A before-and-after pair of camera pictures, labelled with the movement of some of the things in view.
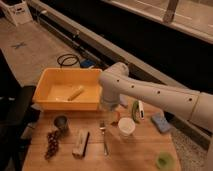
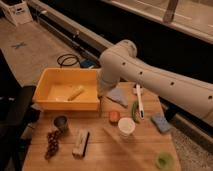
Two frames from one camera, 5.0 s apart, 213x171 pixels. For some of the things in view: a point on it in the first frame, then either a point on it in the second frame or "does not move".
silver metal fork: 103,127 -> 100,97
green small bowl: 165,161 does not move
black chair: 16,104 does not move
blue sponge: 161,122 does not move
